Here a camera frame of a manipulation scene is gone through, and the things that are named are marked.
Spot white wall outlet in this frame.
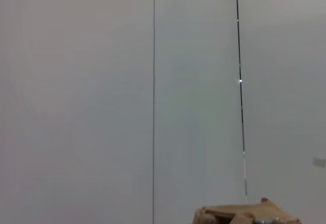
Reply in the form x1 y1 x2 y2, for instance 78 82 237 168
312 156 326 169

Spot black vertical wall joint strip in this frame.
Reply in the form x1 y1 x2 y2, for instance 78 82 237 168
234 0 250 205

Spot khaki canvas food bag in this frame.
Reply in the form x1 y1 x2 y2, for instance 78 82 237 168
194 197 302 224

